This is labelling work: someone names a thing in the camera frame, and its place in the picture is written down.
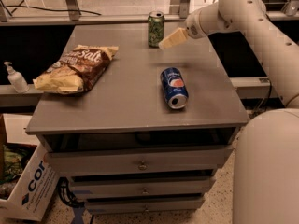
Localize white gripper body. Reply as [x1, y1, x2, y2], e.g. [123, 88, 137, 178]
[185, 3, 233, 39]

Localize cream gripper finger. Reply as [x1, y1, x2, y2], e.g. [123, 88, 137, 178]
[158, 28, 188, 49]

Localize green soda can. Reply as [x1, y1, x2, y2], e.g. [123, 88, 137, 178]
[148, 11, 164, 48]

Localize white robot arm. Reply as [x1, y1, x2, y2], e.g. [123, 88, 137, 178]
[159, 0, 299, 224]

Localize blue pepsi can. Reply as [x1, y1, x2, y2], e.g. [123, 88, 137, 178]
[160, 67, 189, 109]

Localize brown yellow chip bag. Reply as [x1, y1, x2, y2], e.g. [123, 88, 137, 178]
[33, 45, 119, 95]

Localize grey drawer cabinet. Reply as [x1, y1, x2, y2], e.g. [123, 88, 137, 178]
[27, 24, 249, 204]

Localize top drawer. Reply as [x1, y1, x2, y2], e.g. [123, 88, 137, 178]
[44, 145, 233, 176]

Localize drawer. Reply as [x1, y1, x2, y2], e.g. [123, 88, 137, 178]
[85, 196, 204, 214]
[44, 145, 233, 176]
[70, 176, 215, 199]

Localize middle drawer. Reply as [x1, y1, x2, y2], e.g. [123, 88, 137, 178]
[70, 176, 215, 199]

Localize white pump bottle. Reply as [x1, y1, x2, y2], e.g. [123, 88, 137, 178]
[4, 62, 29, 93]

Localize bottom drawer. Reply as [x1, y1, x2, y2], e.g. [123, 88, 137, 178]
[85, 196, 204, 214]

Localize white cardboard box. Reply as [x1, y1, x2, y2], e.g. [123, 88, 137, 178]
[0, 113, 59, 221]

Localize black cable on ledge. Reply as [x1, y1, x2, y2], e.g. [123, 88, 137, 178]
[0, 0, 103, 17]

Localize black floor cables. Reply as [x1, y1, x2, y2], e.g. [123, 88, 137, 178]
[56, 177, 94, 224]

